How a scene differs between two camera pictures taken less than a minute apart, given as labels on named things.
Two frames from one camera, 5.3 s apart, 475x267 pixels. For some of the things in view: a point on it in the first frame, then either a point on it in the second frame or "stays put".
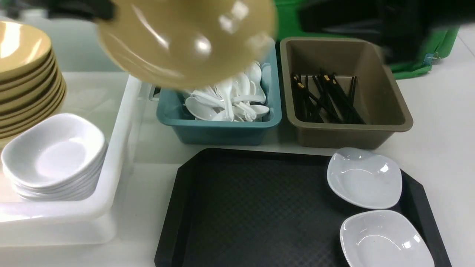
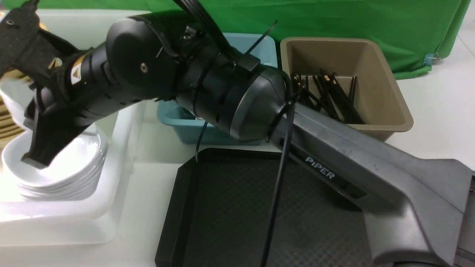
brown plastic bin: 383,109 stays put
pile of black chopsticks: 325,98 stays put
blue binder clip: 431,59 stays put
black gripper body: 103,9 → 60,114
